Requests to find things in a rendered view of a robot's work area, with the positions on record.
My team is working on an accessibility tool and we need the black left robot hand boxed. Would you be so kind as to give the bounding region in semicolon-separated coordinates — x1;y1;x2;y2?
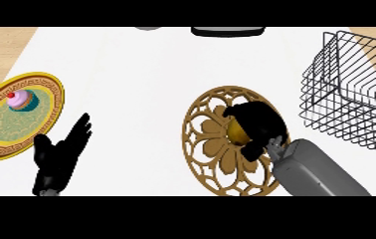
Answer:
31;112;94;196

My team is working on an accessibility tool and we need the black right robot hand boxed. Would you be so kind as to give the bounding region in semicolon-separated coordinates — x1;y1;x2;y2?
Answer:
221;101;289;163

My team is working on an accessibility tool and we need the yellow lemon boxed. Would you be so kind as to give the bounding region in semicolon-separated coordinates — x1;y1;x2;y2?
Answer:
226;118;252;147

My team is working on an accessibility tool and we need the round gold openwork placemat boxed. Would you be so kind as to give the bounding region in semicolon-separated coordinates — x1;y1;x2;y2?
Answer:
181;85;292;197

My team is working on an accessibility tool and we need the yellow rimmed green plate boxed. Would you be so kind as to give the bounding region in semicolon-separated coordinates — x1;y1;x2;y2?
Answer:
0;71;66;161

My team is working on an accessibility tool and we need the pink frosted cupcake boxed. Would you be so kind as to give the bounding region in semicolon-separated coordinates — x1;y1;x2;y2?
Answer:
6;89;41;113

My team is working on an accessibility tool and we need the black and grey appliance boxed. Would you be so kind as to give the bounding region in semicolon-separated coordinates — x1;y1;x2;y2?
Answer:
189;26;267;38

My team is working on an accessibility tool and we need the black wire basket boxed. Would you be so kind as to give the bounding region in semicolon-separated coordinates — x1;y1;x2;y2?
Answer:
298;30;376;150

